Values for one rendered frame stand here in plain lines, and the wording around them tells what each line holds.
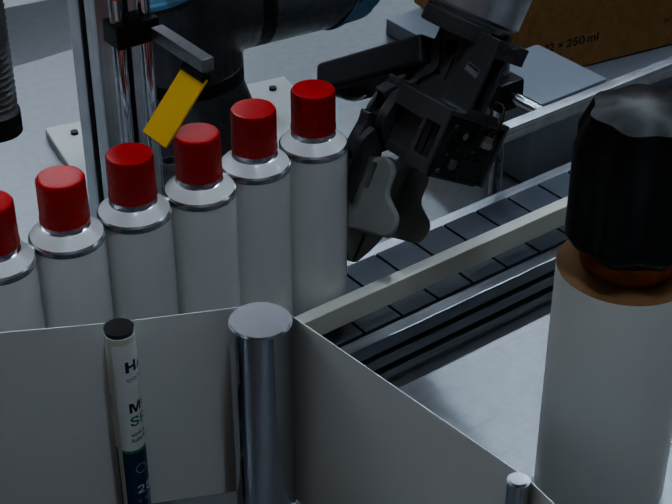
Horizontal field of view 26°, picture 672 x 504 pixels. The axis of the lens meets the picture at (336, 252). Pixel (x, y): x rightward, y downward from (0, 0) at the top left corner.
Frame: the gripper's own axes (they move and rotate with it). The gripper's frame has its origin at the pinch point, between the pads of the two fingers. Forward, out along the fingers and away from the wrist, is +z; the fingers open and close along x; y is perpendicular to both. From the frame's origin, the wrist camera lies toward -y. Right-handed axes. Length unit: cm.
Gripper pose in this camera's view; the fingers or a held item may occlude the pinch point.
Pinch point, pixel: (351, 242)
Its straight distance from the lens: 116.8
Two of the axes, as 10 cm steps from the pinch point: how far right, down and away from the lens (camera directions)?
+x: 6.9, 1.2, 7.1
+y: 6.1, 4.4, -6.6
